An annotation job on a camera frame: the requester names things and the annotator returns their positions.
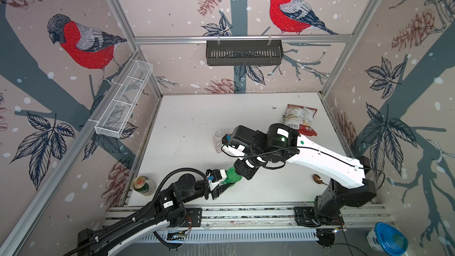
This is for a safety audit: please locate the green plastic bottle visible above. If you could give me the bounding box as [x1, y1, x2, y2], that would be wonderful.
[220, 167, 242, 186]

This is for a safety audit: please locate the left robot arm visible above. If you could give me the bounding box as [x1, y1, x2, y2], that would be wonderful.
[66, 168, 229, 256]

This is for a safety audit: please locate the clear plastic bottle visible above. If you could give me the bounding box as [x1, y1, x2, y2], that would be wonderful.
[214, 130, 224, 154]

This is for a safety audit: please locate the red snack bag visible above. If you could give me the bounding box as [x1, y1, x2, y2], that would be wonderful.
[284, 104, 318, 137]

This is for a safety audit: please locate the wooden spoon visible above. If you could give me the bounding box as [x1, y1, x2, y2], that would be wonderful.
[312, 174, 327, 186]

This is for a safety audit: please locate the green tin can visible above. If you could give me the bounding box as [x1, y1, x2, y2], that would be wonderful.
[133, 175, 156, 196]

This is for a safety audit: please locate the black hanging basket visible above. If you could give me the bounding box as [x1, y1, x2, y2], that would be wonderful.
[206, 40, 284, 66]

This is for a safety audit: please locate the blue lidded container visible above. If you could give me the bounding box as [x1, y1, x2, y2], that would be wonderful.
[367, 222, 409, 256]

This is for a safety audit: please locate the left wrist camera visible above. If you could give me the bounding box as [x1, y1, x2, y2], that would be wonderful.
[206, 169, 227, 192]

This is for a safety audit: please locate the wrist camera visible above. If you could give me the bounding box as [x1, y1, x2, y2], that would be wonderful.
[206, 169, 227, 192]
[221, 134, 245, 159]

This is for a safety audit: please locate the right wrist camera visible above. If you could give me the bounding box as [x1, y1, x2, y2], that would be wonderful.
[221, 134, 245, 159]

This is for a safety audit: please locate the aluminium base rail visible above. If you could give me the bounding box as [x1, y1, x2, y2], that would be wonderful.
[104, 202, 392, 230]

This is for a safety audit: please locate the white wire basket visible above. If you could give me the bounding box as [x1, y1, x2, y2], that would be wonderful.
[95, 60, 153, 139]

